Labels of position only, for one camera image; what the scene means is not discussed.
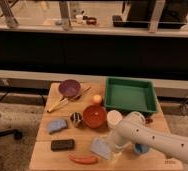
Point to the light blue towel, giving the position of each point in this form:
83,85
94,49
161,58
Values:
100,147

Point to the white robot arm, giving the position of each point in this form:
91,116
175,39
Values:
132,129

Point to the purple bowl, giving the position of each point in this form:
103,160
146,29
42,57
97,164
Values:
69,88

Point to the red bowl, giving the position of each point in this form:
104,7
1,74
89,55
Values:
94,116

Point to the small orange ball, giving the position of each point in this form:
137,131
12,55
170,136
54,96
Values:
97,99

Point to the wooden tongs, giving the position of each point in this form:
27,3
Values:
61,104

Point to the green plastic tray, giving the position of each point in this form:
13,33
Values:
130,95

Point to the striped dark ball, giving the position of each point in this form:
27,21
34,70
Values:
76,118

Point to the white cup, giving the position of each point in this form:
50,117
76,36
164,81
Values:
113,118

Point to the blue sponge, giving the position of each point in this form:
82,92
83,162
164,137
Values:
56,125

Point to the black rectangular block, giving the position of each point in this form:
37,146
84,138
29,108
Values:
65,144

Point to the orange carrot toy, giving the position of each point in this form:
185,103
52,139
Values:
83,160

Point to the blue cup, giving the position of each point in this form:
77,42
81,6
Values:
140,149

